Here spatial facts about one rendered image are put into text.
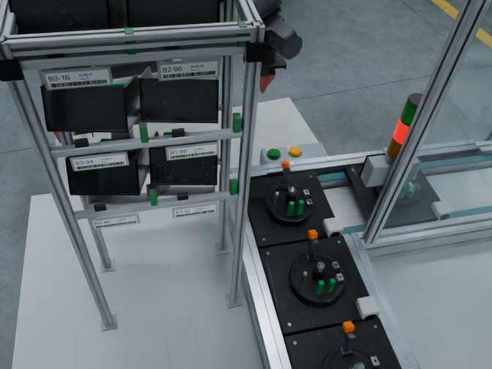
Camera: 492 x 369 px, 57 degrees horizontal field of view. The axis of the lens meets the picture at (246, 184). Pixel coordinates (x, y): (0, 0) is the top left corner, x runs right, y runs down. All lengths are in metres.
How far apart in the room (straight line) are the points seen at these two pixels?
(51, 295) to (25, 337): 0.12
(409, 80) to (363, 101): 0.50
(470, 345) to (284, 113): 1.00
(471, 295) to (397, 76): 2.55
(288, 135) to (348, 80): 1.94
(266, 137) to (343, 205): 0.42
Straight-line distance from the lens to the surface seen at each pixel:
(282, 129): 1.70
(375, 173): 1.10
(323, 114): 3.20
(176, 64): 0.65
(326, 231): 1.26
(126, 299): 1.27
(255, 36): 0.65
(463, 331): 1.38
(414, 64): 3.97
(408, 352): 1.17
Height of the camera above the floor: 1.97
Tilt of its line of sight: 48 degrees down
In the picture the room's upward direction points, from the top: 5 degrees clockwise
